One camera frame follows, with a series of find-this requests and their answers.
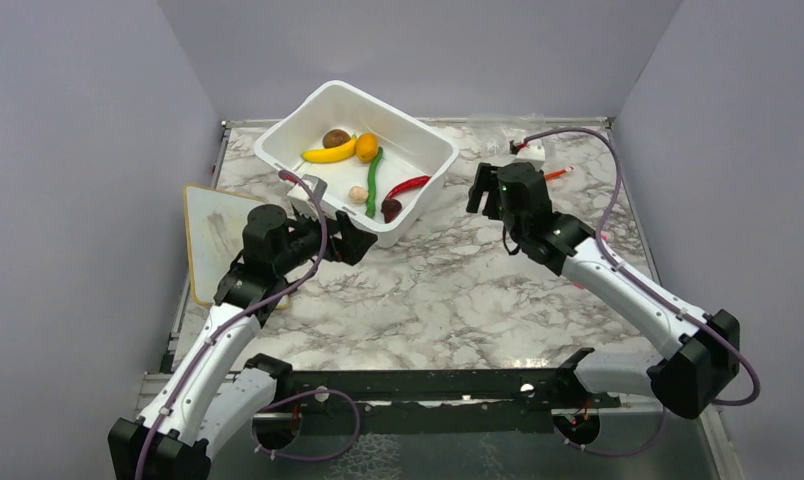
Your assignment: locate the brown kiwi fruit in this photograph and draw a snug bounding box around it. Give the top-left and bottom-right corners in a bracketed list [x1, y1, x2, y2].
[322, 129, 351, 149]

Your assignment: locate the dark red plum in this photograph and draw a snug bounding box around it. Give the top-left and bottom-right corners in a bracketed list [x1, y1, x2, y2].
[381, 198, 403, 224]

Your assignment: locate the white plastic bin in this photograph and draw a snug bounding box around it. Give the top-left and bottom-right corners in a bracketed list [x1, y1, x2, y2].
[254, 80, 459, 247]

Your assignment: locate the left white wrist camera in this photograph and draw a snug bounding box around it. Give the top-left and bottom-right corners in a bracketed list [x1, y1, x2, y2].
[287, 175, 327, 203]

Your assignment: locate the yellow banana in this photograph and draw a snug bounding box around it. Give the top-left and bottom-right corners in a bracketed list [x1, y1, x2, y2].
[301, 136, 357, 164]

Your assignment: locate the red chili pepper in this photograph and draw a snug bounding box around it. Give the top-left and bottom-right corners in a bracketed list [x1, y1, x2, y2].
[385, 175, 431, 200]

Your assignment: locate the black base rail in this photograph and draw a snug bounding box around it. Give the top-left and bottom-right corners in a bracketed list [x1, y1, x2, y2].
[252, 368, 620, 436]

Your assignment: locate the green chili pepper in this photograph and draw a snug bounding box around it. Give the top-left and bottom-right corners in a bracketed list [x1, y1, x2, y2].
[365, 146, 384, 218]

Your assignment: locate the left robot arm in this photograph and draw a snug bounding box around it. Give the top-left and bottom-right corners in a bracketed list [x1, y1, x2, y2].
[108, 204, 377, 479]

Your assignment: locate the orange citrus fruit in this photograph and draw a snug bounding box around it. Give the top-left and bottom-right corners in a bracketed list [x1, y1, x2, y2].
[355, 132, 379, 163]

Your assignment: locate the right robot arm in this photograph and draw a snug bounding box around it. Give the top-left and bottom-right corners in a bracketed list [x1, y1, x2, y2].
[466, 162, 742, 419]

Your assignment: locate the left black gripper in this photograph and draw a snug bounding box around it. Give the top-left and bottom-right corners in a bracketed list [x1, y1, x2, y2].
[275, 202, 378, 276]

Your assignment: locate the white cutting board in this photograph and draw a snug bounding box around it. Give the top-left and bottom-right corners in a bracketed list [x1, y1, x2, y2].
[183, 184, 262, 307]

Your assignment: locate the clear zip top bag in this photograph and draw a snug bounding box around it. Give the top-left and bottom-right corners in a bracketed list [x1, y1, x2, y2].
[469, 115, 575, 180]

